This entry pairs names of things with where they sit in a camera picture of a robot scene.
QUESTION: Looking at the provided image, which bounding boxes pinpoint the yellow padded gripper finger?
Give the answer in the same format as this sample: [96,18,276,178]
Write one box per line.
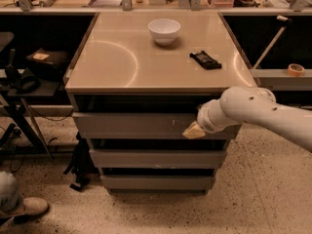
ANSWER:
[182,121,206,139]

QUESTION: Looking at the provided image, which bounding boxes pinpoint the white ceramic bowl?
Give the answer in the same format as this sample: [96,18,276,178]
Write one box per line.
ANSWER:
[148,19,181,46]

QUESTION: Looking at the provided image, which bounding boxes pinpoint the white stick with black tip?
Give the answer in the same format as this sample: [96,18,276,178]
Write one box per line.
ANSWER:
[253,15,292,69]

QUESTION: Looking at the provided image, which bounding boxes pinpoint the tan masking tape roll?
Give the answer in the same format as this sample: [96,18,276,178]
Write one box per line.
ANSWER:
[287,63,305,77]

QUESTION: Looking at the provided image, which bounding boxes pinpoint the grey drawer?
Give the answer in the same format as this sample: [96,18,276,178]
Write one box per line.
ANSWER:
[90,149,226,169]
[72,110,242,140]
[100,175,215,190]

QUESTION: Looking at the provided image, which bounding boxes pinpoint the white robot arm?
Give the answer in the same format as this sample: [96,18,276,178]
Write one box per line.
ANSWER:
[183,87,312,152]

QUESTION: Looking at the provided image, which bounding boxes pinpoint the grey middle drawer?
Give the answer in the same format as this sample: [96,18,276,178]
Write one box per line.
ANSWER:
[90,149,226,169]

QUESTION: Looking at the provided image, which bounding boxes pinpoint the grey trouser leg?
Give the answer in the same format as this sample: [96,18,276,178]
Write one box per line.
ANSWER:
[0,172,23,214]

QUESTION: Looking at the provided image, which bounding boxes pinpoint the black snack bar packet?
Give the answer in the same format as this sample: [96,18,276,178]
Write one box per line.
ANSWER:
[189,51,222,70]

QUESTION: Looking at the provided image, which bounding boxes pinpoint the grey top drawer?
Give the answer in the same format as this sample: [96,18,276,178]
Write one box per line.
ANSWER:
[72,110,242,140]

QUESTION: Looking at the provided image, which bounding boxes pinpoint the grey bottom drawer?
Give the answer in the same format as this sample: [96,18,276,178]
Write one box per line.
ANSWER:
[100,175,215,190]

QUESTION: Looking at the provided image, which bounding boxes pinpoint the black side table stand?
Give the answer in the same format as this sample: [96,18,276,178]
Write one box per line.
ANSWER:
[0,31,62,163]

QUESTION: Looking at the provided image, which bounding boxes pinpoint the grey drawer cabinet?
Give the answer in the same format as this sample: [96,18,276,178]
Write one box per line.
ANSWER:
[65,9,255,193]

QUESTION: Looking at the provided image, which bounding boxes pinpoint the black box with label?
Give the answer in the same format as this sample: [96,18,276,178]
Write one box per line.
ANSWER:
[26,48,70,81]

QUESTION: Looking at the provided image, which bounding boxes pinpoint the black headphones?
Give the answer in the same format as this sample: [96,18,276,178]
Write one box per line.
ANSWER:
[5,65,40,94]

